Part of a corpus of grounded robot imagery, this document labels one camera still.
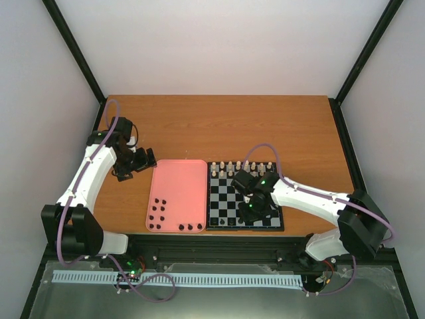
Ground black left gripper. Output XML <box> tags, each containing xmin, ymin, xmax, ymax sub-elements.
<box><xmin>114</xmin><ymin>148</ymin><xmax>157</xmax><ymax>181</ymax></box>

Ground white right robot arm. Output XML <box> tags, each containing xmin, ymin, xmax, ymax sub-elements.
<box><xmin>231</xmin><ymin>171</ymin><xmax>390</xmax><ymax>261</ymax></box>

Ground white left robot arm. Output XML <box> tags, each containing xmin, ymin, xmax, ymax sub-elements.
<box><xmin>41</xmin><ymin>131</ymin><xmax>157</xmax><ymax>268</ymax></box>

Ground black white chess board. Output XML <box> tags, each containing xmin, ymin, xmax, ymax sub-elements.
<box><xmin>207</xmin><ymin>161</ymin><xmax>284</xmax><ymax>231</ymax></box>

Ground pink plastic tray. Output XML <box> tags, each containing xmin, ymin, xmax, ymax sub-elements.
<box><xmin>145</xmin><ymin>159</ymin><xmax>208</xmax><ymax>234</ymax></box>

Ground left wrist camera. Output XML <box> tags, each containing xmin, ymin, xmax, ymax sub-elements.
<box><xmin>111</xmin><ymin>117</ymin><xmax>139</xmax><ymax>148</ymax></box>

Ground black aluminium frame rail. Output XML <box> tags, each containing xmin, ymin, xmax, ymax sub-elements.
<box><xmin>42</xmin><ymin>234</ymin><xmax>398</xmax><ymax>276</ymax></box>

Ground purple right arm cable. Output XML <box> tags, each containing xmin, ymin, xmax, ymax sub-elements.
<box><xmin>241</xmin><ymin>143</ymin><xmax>398</xmax><ymax>296</ymax></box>

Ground light blue cable duct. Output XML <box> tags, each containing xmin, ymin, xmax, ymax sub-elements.
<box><xmin>51</xmin><ymin>270</ymin><xmax>303</xmax><ymax>290</ymax></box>

